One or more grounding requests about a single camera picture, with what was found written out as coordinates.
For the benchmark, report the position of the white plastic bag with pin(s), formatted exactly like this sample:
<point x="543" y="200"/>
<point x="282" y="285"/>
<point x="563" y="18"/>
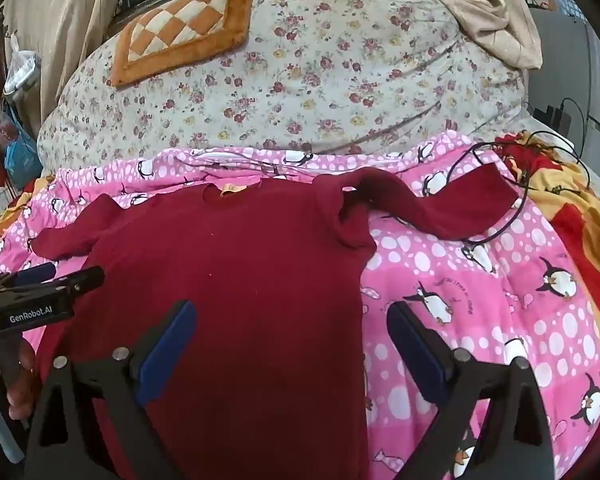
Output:
<point x="21" y="72"/>

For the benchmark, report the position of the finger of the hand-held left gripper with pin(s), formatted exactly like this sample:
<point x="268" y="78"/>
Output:
<point x="32" y="274"/>
<point x="82" y="280"/>

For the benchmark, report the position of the dark red sweater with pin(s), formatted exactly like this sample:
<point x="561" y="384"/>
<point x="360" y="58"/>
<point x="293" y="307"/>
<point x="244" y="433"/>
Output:
<point x="230" y="270"/>

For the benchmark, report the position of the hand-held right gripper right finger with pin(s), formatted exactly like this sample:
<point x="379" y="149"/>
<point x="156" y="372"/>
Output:
<point x="421" y="352"/>

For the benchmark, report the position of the beige curtain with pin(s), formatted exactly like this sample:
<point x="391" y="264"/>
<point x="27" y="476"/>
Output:
<point x="65" y="15"/>

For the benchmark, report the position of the blue plastic bag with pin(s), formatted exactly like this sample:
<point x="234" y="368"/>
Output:
<point x="22" y="162"/>

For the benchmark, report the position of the person's left hand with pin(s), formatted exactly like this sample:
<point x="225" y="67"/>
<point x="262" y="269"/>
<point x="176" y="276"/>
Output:
<point x="22" y="385"/>

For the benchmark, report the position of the yellow red printed blanket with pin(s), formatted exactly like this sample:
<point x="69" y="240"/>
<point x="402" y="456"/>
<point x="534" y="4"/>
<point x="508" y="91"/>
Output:
<point x="580" y="240"/>

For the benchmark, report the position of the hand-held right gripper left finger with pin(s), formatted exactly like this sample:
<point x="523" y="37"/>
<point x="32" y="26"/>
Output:
<point x="166" y="352"/>

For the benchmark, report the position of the clear plastic bag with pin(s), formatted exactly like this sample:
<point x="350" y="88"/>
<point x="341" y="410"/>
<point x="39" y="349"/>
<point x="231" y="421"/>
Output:
<point x="1" y="122"/>

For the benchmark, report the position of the pink penguin print blanket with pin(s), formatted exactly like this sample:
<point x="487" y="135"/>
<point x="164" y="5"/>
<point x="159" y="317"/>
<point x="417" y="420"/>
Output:
<point x="480" y="285"/>

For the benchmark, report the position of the orange checkered cushion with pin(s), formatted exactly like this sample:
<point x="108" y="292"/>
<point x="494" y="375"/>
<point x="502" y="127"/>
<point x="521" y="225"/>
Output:
<point x="180" y="22"/>

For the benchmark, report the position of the floral print quilt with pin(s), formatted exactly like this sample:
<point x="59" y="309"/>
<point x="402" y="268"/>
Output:
<point x="330" y="85"/>

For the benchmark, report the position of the beige crumpled cloth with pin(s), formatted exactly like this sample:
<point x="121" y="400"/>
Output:
<point x="480" y="10"/>

